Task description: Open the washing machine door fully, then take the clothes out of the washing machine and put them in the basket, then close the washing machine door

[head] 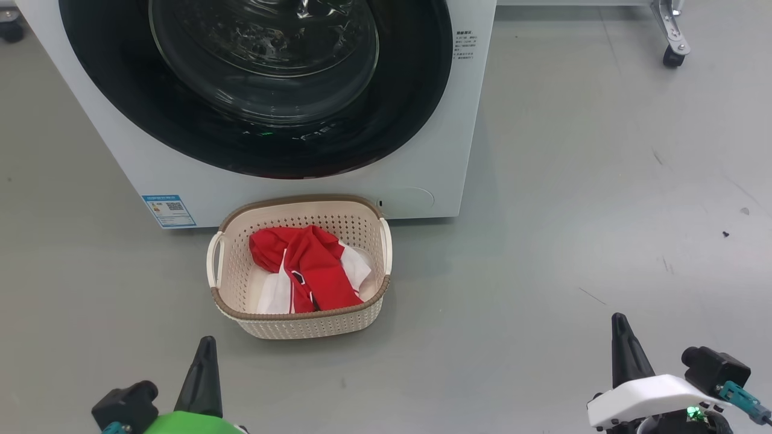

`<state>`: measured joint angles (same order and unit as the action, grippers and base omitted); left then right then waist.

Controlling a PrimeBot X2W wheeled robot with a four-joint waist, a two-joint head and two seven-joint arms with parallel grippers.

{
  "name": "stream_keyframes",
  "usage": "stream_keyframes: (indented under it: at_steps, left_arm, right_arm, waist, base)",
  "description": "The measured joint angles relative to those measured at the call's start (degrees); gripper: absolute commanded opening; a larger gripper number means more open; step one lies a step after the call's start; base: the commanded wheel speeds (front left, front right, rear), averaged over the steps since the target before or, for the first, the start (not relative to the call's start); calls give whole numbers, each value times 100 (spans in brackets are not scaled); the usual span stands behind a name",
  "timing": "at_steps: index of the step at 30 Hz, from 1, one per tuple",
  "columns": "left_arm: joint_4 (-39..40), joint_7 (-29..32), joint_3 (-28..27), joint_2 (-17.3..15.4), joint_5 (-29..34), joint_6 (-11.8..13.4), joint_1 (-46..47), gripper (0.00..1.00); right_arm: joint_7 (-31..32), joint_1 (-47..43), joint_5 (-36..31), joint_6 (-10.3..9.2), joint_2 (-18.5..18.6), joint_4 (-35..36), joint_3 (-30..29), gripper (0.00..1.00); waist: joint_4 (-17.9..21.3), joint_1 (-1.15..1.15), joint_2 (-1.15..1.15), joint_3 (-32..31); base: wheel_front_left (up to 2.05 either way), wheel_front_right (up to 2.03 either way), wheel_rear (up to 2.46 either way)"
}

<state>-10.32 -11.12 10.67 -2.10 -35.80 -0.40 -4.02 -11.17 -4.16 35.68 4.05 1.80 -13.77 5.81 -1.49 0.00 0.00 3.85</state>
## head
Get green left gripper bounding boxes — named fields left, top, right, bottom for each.
left=142, top=336, right=249, bottom=434

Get red and white garment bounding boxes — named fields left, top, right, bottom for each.
left=248, top=225, right=373, bottom=316

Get cream perforated laundry basket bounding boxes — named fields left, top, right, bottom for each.
left=206, top=194, right=393, bottom=341

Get white front-load washing machine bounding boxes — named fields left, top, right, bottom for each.
left=13, top=0, right=498, bottom=230

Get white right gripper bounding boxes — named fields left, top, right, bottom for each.
left=587, top=312, right=734, bottom=432

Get round glass washer door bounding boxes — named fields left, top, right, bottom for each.
left=59, top=0, right=454, bottom=180

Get metal caster with black wheel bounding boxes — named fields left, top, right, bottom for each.
left=650, top=0, right=692, bottom=69
left=0, top=6, right=27, bottom=45

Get blue energy label sticker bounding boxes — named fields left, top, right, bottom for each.
left=141, top=194, right=198, bottom=230

